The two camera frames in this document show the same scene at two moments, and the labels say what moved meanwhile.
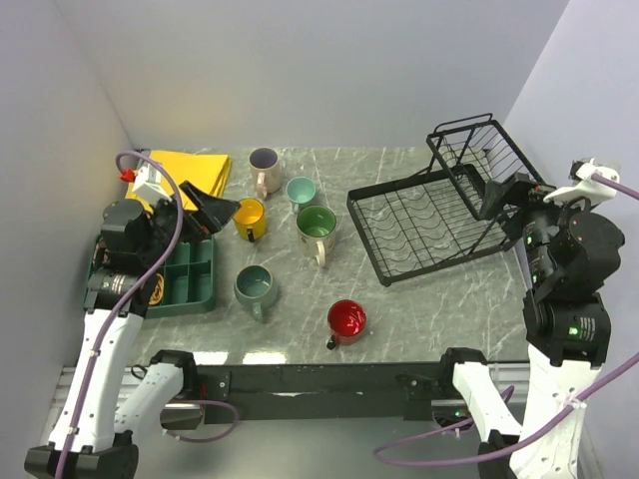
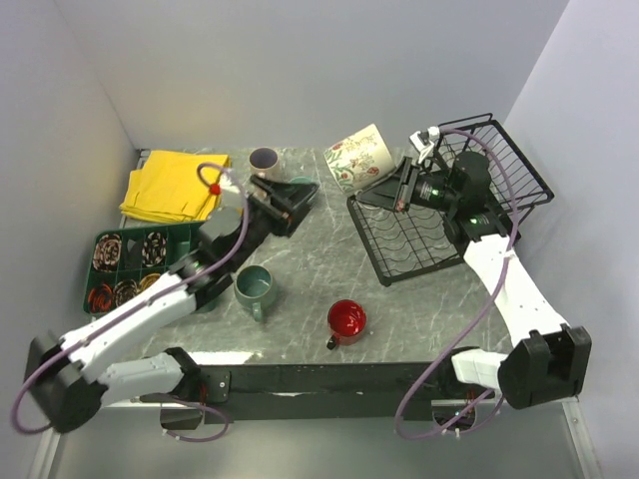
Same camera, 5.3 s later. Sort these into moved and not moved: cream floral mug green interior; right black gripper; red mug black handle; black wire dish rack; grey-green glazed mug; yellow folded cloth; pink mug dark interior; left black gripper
Moved: cream floral mug green interior; left black gripper; right black gripper
Not moved: yellow folded cloth; grey-green glazed mug; black wire dish rack; red mug black handle; pink mug dark interior
